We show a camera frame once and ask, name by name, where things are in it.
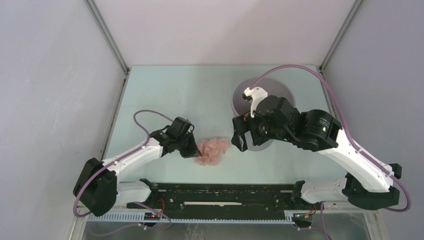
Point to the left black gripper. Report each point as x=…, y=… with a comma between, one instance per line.
x=193, y=151

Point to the aluminium frame post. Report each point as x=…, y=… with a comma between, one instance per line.
x=107, y=35
x=355, y=8

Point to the grey round trash bin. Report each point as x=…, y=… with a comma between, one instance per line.
x=240, y=106

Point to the right aluminium frame post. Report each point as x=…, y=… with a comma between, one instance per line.
x=355, y=8

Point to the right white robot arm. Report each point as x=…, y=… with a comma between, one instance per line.
x=366, y=185

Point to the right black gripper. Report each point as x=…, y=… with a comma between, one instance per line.
x=241, y=124

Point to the left aluminium frame post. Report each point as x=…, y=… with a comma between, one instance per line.
x=107, y=35

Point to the pink plastic trash bag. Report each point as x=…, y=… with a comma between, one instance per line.
x=211, y=151

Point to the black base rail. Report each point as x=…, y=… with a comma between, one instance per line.
x=227, y=201

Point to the small circuit board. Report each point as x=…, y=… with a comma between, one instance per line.
x=151, y=216

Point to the white toothed cable tray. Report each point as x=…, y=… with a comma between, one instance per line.
x=139, y=217

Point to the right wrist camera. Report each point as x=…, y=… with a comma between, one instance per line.
x=255, y=95

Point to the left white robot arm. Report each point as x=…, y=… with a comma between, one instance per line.
x=102, y=184

